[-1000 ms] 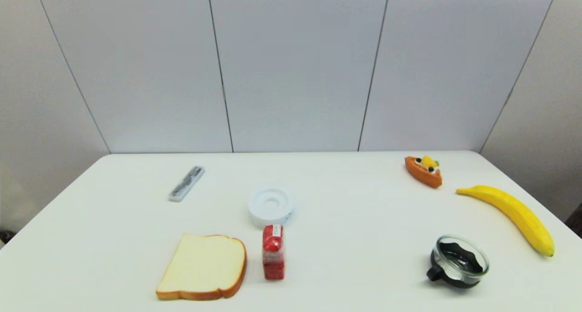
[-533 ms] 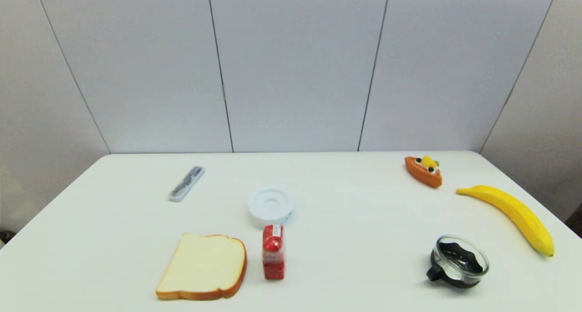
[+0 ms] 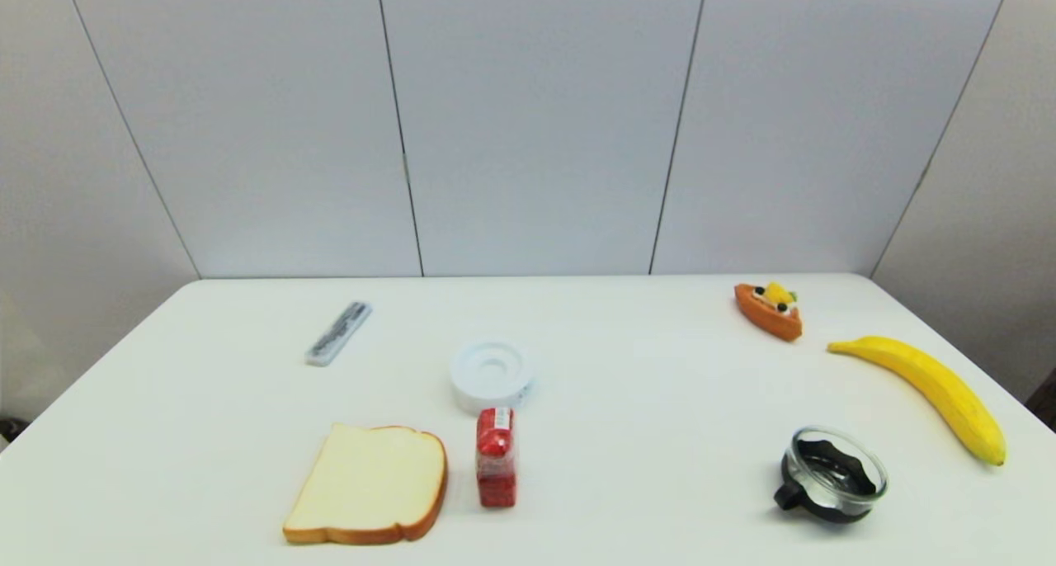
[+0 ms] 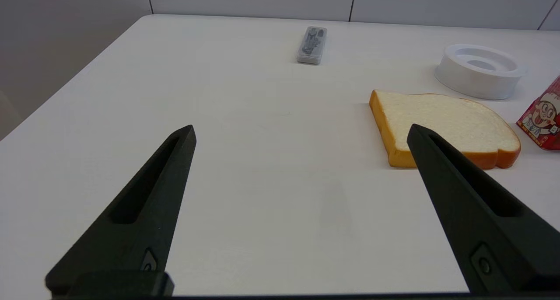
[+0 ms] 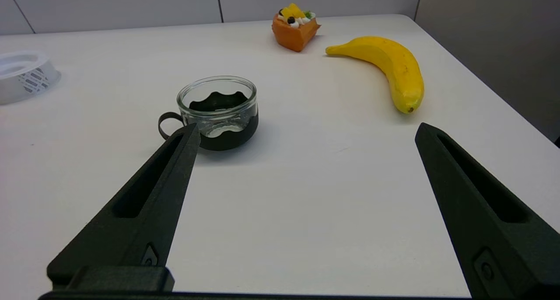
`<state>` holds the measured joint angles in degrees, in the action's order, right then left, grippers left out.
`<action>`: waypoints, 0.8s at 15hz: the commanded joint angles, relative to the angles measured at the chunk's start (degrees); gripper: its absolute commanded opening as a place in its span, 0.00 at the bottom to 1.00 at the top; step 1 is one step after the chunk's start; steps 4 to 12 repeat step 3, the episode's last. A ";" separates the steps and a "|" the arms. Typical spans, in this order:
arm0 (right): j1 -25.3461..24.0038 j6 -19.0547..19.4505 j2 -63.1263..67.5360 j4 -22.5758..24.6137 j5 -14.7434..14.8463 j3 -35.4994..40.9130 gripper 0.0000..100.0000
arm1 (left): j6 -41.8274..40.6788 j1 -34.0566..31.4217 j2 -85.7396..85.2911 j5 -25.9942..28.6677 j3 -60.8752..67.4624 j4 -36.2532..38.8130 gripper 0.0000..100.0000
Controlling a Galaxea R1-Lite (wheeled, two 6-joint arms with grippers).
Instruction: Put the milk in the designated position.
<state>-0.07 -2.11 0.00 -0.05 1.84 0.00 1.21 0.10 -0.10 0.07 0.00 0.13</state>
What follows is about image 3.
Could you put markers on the red milk carton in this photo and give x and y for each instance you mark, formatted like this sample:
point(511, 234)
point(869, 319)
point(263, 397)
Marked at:
point(496, 460)

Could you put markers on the white round tape dispenser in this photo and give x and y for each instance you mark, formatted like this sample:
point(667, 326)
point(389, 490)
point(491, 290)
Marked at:
point(490, 374)

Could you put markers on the grey white pen case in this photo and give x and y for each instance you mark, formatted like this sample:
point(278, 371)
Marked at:
point(338, 333)

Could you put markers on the orange fruit tart slice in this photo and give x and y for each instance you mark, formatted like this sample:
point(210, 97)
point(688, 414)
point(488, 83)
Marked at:
point(769, 313)

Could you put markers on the slice of white bread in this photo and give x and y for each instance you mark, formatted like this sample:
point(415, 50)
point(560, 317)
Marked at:
point(371, 483)

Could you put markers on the yellow banana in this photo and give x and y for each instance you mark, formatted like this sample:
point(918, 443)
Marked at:
point(932, 380)

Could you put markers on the dark brown object behind table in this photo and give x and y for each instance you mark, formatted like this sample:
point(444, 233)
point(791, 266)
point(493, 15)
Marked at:
point(1046, 403)

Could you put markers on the dark object beside table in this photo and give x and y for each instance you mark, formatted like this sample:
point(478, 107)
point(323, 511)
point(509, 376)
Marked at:
point(10, 428)

